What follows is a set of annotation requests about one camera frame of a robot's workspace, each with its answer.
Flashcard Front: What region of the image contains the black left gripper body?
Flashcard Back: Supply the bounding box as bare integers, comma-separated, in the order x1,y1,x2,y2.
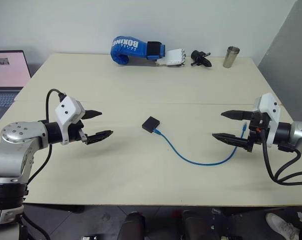
69,119,88,145

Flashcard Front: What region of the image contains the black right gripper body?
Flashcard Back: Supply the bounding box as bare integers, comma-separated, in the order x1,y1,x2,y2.
247,111,270,153

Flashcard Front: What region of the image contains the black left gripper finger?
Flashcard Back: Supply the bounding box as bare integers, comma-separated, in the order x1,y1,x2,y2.
85,130,114,146
81,109,103,121

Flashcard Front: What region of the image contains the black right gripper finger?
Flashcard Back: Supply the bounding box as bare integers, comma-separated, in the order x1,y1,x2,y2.
212,133,250,151
220,110,253,121

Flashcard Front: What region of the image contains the small black box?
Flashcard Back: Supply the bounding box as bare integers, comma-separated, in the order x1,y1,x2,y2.
141,115,161,134

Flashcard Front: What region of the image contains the steel cup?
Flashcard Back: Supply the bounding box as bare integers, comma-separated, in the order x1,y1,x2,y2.
222,45,241,69

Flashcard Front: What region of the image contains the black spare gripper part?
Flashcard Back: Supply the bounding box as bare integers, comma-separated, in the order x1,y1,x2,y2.
190,49,212,68

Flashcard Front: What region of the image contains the blue boxing glove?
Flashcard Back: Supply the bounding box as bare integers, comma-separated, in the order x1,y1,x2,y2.
110,35,166,66

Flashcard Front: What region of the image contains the white robotic hand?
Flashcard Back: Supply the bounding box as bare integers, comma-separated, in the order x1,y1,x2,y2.
155,48,187,68

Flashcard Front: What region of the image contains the open laptop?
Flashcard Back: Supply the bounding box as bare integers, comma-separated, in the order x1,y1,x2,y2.
0,49,32,125

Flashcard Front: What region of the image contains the dark rounded robot knee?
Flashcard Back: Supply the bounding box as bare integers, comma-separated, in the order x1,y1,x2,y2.
117,211,146,240

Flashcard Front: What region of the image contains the white sneaker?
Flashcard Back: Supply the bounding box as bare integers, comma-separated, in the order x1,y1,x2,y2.
265,212,300,240

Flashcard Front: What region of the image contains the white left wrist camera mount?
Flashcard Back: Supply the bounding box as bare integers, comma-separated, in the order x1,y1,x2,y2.
55,96,86,146

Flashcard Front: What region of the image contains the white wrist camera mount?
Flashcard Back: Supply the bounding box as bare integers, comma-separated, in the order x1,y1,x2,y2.
55,96,86,146
253,92,281,145

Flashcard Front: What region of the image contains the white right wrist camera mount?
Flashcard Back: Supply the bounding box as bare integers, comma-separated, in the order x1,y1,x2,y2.
253,92,281,145

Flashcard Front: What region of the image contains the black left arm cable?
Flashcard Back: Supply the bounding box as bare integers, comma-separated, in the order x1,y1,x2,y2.
22,88,67,191

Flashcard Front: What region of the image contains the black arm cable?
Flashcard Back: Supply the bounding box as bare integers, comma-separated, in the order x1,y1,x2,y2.
258,124,302,186
22,88,67,191

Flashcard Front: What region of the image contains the blue cable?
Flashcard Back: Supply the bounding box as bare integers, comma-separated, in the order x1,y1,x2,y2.
152,121,248,167

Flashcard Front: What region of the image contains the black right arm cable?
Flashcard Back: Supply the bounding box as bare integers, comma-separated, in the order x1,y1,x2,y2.
258,124,302,186

